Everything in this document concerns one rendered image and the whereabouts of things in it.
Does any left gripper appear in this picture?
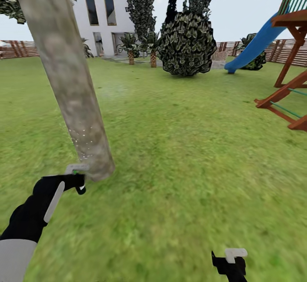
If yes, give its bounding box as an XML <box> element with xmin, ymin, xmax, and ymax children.
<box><xmin>66</xmin><ymin>174</ymin><xmax>85</xmax><ymax>189</ymax></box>

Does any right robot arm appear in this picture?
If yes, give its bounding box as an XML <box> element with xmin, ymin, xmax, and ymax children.
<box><xmin>212</xmin><ymin>248</ymin><xmax>248</xmax><ymax>282</ymax></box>

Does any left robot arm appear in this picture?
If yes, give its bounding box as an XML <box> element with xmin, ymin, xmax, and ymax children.
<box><xmin>0</xmin><ymin>164</ymin><xmax>89</xmax><ymax>282</ymax></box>

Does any pesticide atomizer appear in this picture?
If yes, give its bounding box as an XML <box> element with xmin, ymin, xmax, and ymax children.
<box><xmin>75</xmin><ymin>187</ymin><xmax>86</xmax><ymax>195</ymax></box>

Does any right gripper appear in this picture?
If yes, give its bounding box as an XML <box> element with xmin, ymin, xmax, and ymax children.
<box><xmin>212</xmin><ymin>255</ymin><xmax>246</xmax><ymax>278</ymax></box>

